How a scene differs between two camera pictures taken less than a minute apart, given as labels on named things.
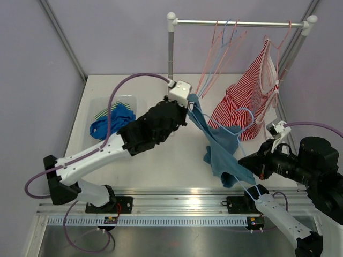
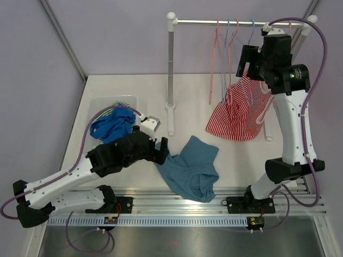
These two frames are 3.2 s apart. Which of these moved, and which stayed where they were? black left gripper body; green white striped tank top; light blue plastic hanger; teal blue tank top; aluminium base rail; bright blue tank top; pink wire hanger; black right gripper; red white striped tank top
Moved: light blue plastic hanger; black right gripper; pink wire hanger; teal blue tank top; black left gripper body
Stayed: green white striped tank top; bright blue tank top; aluminium base rail; red white striped tank top
